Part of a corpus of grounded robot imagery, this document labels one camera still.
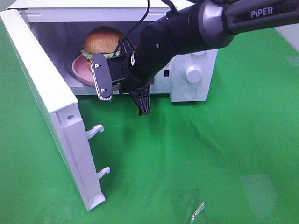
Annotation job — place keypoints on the burger with lettuce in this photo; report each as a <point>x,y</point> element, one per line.
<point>102,40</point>

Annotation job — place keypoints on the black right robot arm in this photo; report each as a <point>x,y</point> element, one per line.
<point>205,25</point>

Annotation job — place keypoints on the pink round plate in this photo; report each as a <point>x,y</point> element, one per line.
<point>82,71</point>

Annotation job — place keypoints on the white partition panel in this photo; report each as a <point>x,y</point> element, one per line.
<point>291,34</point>

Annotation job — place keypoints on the white microwave oven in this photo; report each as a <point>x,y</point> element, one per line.
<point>52,32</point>

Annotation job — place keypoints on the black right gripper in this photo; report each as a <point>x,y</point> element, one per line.
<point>123,77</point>

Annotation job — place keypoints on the round white door button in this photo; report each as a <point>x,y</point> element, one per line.
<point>189,93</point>

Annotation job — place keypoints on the white microwave knob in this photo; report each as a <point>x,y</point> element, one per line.
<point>193,74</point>

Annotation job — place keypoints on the white microwave door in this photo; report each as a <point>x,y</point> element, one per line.
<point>59,107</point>

